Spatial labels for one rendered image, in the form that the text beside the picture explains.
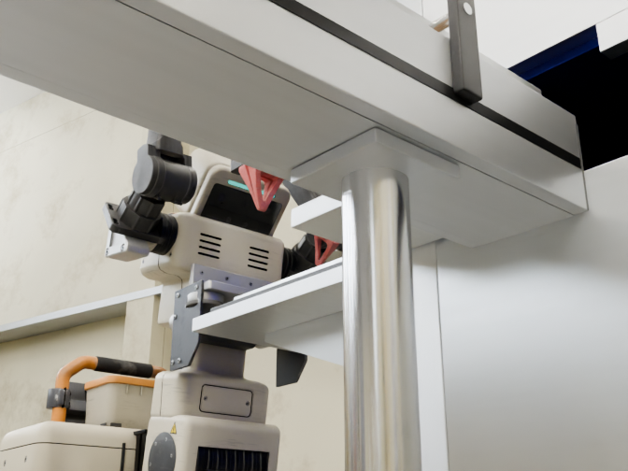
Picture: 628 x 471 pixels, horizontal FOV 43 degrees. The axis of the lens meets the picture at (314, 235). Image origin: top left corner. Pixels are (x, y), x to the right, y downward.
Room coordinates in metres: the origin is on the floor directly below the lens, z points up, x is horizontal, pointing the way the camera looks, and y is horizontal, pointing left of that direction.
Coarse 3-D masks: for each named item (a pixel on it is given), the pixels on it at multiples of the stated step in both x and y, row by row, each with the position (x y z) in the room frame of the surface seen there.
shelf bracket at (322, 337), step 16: (320, 320) 1.02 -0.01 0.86; (336, 320) 0.99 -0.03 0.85; (272, 336) 1.09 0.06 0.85; (288, 336) 1.07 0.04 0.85; (304, 336) 1.04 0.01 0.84; (320, 336) 1.02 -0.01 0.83; (336, 336) 0.99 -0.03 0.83; (304, 352) 1.04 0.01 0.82; (320, 352) 1.02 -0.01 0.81; (336, 352) 0.99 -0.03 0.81
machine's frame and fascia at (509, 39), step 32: (480, 0) 0.68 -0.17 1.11; (512, 0) 0.65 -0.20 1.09; (544, 0) 0.63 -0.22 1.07; (576, 0) 0.60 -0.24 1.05; (608, 0) 0.58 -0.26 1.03; (448, 32) 0.71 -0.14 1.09; (480, 32) 0.68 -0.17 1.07; (512, 32) 0.65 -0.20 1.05; (544, 32) 0.63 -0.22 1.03; (576, 32) 0.61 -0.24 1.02; (608, 32) 0.58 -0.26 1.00; (512, 64) 0.66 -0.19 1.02
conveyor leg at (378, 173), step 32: (320, 160) 0.51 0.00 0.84; (352, 160) 0.49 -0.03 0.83; (384, 160) 0.49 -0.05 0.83; (416, 160) 0.50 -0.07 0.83; (320, 192) 0.55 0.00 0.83; (352, 192) 0.51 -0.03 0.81; (384, 192) 0.51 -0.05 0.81; (416, 192) 0.55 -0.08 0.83; (352, 224) 0.51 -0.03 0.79; (384, 224) 0.51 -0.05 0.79; (352, 256) 0.51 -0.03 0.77; (384, 256) 0.51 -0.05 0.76; (352, 288) 0.51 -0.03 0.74; (384, 288) 0.51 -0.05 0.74; (352, 320) 0.51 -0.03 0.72; (384, 320) 0.51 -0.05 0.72; (352, 352) 0.51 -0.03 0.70; (384, 352) 0.51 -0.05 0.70; (416, 352) 0.52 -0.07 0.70; (352, 384) 0.52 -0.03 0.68; (384, 384) 0.51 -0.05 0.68; (416, 384) 0.52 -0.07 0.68; (352, 416) 0.52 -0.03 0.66; (384, 416) 0.51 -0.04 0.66; (416, 416) 0.52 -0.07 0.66; (352, 448) 0.52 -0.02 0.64; (384, 448) 0.51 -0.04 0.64; (416, 448) 0.52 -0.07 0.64
